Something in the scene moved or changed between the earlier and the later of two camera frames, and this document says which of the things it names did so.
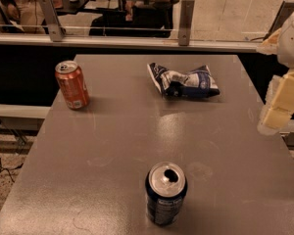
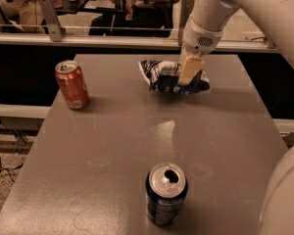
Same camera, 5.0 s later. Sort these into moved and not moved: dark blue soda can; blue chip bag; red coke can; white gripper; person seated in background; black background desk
Moved: blue chip bag; white gripper
Not moved: red coke can; person seated in background; black background desk; dark blue soda can
